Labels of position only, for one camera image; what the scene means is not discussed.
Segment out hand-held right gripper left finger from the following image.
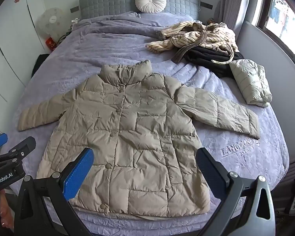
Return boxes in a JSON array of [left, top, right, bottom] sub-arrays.
[[14, 148, 94, 236]]

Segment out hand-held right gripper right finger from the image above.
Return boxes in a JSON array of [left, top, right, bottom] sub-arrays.
[[195, 148, 277, 236]]

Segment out beige puffer jacket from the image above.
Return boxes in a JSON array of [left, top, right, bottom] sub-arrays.
[[17, 60, 261, 220]]

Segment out white wardrobe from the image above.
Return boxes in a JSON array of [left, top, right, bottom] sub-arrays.
[[0, 0, 47, 134]]

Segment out folded pale green puffer jacket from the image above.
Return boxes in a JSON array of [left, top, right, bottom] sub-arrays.
[[229, 59, 273, 108]]

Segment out small red box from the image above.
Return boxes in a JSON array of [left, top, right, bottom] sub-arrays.
[[45, 37, 57, 49]]

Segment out black garment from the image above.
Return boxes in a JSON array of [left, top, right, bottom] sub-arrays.
[[184, 47, 244, 78]]

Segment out purple bed blanket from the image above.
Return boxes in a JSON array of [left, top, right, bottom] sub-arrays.
[[5, 12, 290, 236]]

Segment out white electric fan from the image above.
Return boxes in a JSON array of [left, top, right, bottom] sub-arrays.
[[37, 7, 66, 43]]

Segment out striped beige robe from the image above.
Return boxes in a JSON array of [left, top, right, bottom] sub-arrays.
[[146, 22, 239, 64]]

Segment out grey quilted headboard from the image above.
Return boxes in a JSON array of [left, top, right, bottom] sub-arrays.
[[71, 0, 213, 20]]

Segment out grey curtain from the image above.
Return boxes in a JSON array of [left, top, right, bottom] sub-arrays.
[[221, 0, 261, 31]]

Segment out window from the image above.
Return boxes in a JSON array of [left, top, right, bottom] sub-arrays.
[[258, 0, 295, 63]]

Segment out round white cushion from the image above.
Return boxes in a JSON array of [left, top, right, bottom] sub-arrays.
[[135, 0, 167, 14]]

